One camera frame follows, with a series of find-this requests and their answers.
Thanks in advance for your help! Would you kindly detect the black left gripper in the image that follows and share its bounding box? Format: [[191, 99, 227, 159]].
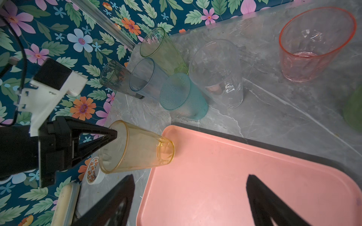
[[0, 115, 118, 188]]

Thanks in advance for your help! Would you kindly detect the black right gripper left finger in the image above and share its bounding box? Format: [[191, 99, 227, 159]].
[[72, 175, 135, 226]]

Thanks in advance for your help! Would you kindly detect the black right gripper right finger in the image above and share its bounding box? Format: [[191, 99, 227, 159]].
[[246, 175, 309, 226]]

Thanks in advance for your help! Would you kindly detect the yellow plastic cup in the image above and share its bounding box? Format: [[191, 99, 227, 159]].
[[99, 120, 175, 174]]

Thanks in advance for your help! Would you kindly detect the pink plastic tray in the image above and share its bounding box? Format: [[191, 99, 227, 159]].
[[136, 125, 362, 226]]

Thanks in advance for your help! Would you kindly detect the dark grey plastic cup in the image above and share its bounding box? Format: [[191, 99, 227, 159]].
[[100, 60, 145, 99]]

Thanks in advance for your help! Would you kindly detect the blue transparent cup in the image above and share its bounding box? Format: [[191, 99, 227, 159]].
[[130, 58, 170, 102]]

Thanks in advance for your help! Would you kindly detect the light green tall cup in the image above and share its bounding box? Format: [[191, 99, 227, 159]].
[[140, 27, 189, 76]]

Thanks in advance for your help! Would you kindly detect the patterned tape roll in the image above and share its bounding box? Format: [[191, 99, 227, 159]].
[[86, 156, 106, 185]]

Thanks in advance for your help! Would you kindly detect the beige sponge block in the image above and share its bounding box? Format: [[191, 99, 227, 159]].
[[51, 183, 80, 226]]

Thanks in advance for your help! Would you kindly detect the teal frosted cup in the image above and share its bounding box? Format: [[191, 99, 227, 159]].
[[159, 73, 208, 121]]

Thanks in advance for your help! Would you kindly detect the green short cup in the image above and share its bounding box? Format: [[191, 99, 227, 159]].
[[343, 85, 362, 132]]

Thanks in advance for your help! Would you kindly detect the clear transparent cup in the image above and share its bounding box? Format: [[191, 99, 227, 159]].
[[189, 39, 244, 109]]

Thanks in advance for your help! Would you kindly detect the pink transparent cup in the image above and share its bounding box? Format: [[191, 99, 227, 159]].
[[279, 7, 357, 82]]

